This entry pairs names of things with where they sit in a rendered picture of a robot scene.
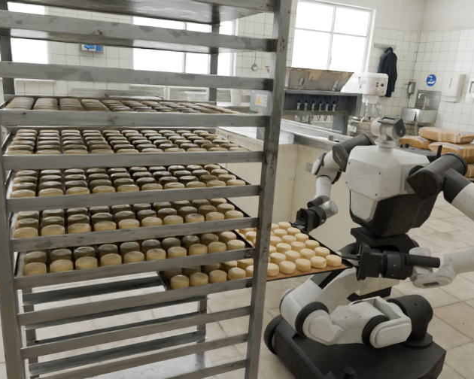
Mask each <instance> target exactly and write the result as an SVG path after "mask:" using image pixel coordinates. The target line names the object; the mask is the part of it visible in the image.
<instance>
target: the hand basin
mask: <svg viewBox="0 0 474 379"><path fill-rule="evenodd" d="M465 77H466V75H465V74H445V79H444V84H443V88H442V91H435V90H424V89H418V92H417V97H416V101H415V107H414V108H402V110H401V114H400V117H401V118H402V119H403V120H406V121H411V122H415V126H414V132H413V136H415V134H416V131H417V132H418V133H419V131H418V123H425V126H424V127H426V123H435V122H436V116H437V113H438V110H439V103H440V99H441V96H444V97H445V98H444V100H443V101H451V102H455V101H456V98H461V96H462V92H463V85H464V81H465ZM404 85H408V90H407V93H410V94H414V93H415V85H416V82H408V84H406V83H405V84H404ZM418 133H417V136H420V135H419V134H418Z"/></svg>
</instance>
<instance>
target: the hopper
mask: <svg viewBox="0 0 474 379"><path fill-rule="evenodd" d="M354 73H355V71H337V70H328V69H319V68H301V67H291V66H286V72H285V81H284V88H285V89H300V90H316V91H332V92H341V91H342V89H343V88H344V86H345V85H346V83H347V82H348V81H349V80H350V78H351V77H352V75H353V74H354Z"/></svg>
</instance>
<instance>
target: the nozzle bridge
mask: <svg viewBox="0 0 474 379"><path fill-rule="evenodd" d="M267 92H268V91H267V90H251V103H250V111H257V112H258V113H257V115H266V103H267ZM301 94H303V96H304V102H303V104H302V100H303V97H302V95H301ZM309 94H310V95H311V103H312V101H314V105H316V104H317V103H318V105H319V101H321V104H322V105H321V106H323V105H324V102H325V98H324V96H323V95H325V97H326V103H327V101H328V104H329V106H330V105H331V103H332V97H333V102H336V103H335V104H336V106H337V105H338V103H339V105H338V107H336V108H335V111H332V106H333V104H332V105H331V106H330V107H329V108H328V111H325V105H326V103H325V105H324V106H323V107H321V111H318V105H317V106H316V107H314V111H311V104H310V105H309V103H310V95H309ZM316 95H318V97H317V96H316ZM331 96H332V97H331ZM338 96H339V98H338ZM318 98H319V100H318ZM339 99H340V100H339ZM297 100H299V103H300V105H301V104H302V106H301V107H299V111H297V110H296V103H297ZM305 100H307V105H309V106H308V107H307V109H306V110H307V111H304V110H303V109H304V103H305ZM362 100H363V93H358V92H343V91H341V92H332V91H316V90H300V89H284V97H283V105H282V113H281V115H282V116H283V115H315V116H334V120H333V128H332V130H336V131H340V132H342V135H347V130H348V119H349V116H355V117H359V116H360V111H361V105H362ZM264 130H265V127H257V133H256V139H259V140H261V141H263V139H264Z"/></svg>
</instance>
